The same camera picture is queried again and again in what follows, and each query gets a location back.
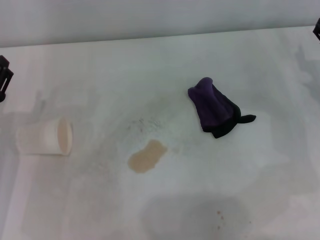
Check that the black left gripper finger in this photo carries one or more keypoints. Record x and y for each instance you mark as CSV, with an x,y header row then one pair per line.
x,y
3,62
5,81

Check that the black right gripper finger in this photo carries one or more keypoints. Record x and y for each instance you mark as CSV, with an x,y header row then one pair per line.
x,y
317,29

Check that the white paper cup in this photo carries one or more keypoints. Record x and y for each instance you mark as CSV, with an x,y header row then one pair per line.
x,y
41,138

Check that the purple rag with black edge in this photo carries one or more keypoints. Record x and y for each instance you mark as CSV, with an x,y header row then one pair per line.
x,y
212,105

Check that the brown water stain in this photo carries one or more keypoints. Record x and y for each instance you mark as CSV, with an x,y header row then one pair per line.
x,y
147,157

